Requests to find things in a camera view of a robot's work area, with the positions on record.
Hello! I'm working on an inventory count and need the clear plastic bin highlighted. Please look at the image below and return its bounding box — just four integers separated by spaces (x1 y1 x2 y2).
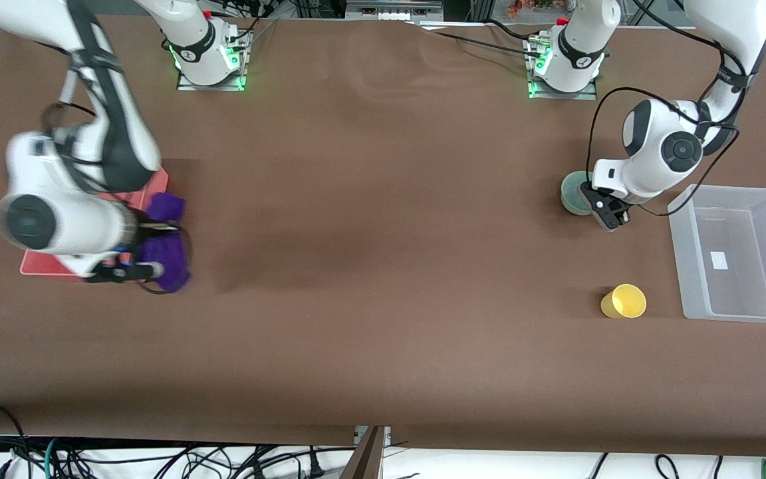
667 184 766 325

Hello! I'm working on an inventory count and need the grey power strip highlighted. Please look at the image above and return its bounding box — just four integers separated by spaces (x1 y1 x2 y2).
345 0 445 21

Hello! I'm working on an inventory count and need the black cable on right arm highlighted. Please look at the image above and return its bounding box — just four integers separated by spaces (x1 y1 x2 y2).
40 100 193 294

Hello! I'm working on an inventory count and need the pink plastic bin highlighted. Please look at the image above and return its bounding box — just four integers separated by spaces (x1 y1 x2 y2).
20 167 170 281

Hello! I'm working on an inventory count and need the metal base plate of left arm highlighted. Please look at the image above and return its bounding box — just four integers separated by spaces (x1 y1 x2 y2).
525 35 599 101

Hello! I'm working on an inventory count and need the purple cloth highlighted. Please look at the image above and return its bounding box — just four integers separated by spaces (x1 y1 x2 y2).
136 192 192 294

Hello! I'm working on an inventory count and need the wooden post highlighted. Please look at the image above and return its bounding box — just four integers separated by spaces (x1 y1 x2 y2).
339 426 387 479

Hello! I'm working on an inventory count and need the green bowl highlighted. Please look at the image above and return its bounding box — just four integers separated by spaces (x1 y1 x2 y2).
561 170 598 216

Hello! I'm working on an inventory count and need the black cable across table edge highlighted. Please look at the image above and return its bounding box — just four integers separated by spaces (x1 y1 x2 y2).
408 19 547 58

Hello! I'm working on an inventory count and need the yellow cup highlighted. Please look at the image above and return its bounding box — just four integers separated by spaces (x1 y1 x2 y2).
600 283 648 319

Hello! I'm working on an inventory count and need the black cable along left upper arm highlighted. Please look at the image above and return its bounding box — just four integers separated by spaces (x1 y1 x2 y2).
629 0 735 75

